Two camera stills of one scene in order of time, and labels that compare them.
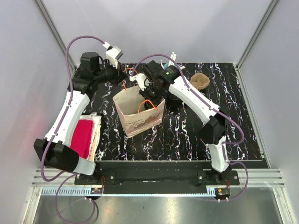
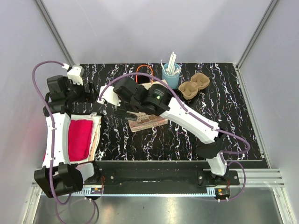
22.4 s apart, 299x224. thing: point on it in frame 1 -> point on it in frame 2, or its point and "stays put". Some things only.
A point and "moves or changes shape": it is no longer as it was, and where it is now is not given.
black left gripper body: [114, 73] -> [88, 97]
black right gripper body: [152, 94] -> [130, 106]
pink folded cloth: [81, 138] stays put
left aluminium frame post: [73, 66] stays put
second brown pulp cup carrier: [200, 80] stays put
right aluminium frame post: [267, 13] stays put
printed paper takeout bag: [134, 118] moves or changes shape
